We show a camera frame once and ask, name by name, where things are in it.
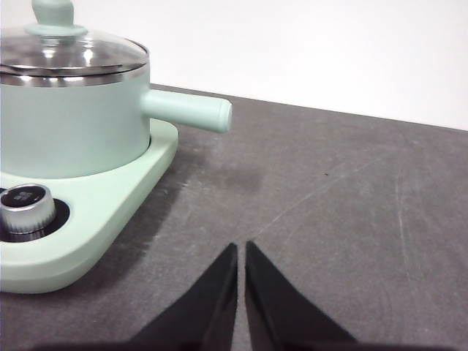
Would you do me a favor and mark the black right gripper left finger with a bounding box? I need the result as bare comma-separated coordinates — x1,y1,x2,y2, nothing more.
124,242,239,351

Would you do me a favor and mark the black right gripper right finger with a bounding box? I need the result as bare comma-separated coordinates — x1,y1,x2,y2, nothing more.
244,240,369,351

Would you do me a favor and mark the glass lid with green knob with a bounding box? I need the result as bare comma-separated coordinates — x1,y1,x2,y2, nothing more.
0,0,150,77

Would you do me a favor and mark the mint green breakfast machine base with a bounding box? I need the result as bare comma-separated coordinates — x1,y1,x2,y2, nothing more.
0,118,180,295

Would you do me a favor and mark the silver control knob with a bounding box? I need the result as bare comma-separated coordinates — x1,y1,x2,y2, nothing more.
0,184,58,235

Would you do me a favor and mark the mint green pot with handle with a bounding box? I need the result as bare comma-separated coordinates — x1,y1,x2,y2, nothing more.
0,27,233,177

